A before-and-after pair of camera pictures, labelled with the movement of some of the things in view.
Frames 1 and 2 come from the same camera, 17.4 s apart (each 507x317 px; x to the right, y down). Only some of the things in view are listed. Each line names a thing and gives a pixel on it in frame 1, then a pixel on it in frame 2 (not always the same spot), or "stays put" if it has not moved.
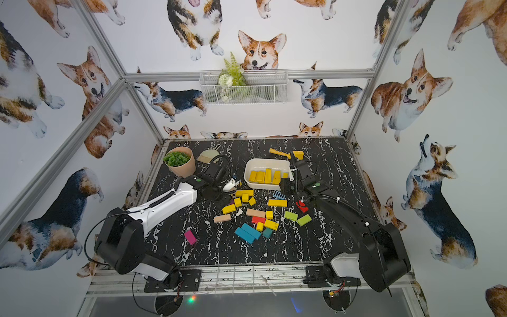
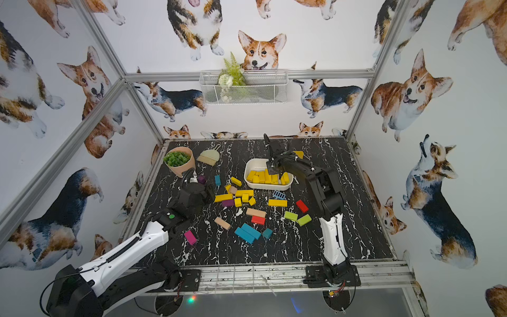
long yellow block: x=278 y=203 stays put
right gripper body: x=290 y=187 → x=270 y=167
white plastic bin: x=266 y=174 stays put
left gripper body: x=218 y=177 → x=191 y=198
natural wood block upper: x=256 y=213 stays put
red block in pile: x=258 y=219 stays put
